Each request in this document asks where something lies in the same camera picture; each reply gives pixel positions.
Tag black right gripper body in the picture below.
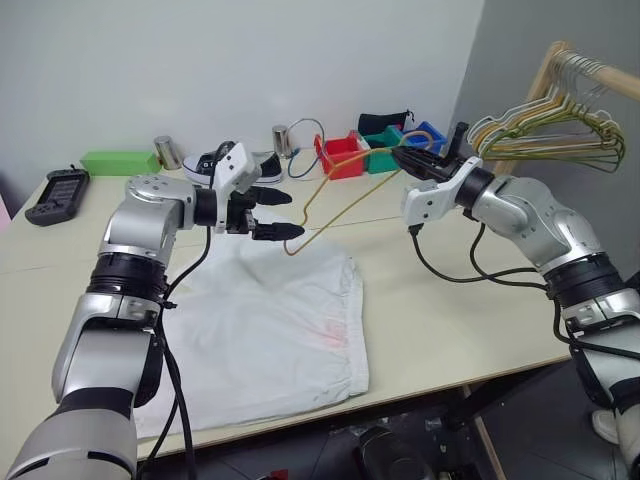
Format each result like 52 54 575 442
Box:
438 121 477 186

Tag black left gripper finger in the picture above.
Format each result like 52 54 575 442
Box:
252 222 306 241
252 187 294 207

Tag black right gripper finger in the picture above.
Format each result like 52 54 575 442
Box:
394 155 450 186
391 146 452 170

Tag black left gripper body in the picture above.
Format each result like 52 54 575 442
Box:
225 185 260 237

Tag tan wire hanger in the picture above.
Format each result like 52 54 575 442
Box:
283 131 437 257

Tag white shorts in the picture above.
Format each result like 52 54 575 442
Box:
133 238 372 442

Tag blue plastic bin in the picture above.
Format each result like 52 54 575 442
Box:
399 120 448 154

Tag green plastic bin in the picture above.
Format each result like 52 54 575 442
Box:
363 124 407 174

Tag black and white sneaker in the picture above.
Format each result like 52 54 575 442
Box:
182 141 284 184

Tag black fabric pouch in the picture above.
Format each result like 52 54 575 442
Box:
356 110 416 137

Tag silver metal cylinder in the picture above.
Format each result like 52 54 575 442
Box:
271 124 296 161
152 135 183 172

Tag red plastic bin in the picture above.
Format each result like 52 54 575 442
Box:
313 130 372 182

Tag green rectangular box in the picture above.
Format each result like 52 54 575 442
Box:
79 150 162 178

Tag wooden clothes rack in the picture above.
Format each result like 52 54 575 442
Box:
526 40 640 109

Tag black handheld controller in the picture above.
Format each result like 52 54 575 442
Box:
24 166 92 227

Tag dark rounded object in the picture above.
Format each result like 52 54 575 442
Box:
352 423 434 480

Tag wooden table leg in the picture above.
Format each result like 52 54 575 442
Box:
461 384 507 480

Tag white rounded object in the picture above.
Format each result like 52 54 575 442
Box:
591 408 622 446

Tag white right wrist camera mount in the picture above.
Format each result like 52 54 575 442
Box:
403 156 484 232

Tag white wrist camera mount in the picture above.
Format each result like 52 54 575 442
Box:
403 156 484 232
209 142 262 234

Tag blue green looped cable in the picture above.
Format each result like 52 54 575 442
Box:
285 117 327 180

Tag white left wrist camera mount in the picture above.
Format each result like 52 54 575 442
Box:
209 142 262 234

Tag white wire hanger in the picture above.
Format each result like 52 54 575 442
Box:
468 97 615 152

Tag bunch of wire hangers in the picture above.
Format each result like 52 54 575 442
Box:
473 84 619 156

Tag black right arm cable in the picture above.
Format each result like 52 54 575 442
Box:
410 218 640 361

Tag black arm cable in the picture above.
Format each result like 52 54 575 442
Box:
410 218 640 361
137 227 212 480

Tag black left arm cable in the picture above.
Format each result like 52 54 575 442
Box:
137 227 212 480

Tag black table frame beam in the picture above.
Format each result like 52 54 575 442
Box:
457 357 572 432

